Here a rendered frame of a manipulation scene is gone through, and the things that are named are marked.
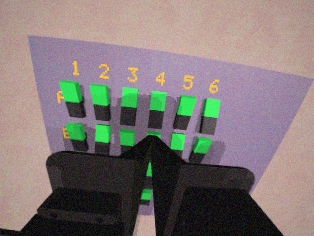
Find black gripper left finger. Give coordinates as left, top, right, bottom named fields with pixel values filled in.
left=46, top=135, right=153, bottom=236

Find lavender switch panel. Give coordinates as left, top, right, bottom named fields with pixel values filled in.
left=27, top=35, right=314, bottom=195

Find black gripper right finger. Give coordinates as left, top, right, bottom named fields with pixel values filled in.
left=151, top=135, right=255, bottom=236

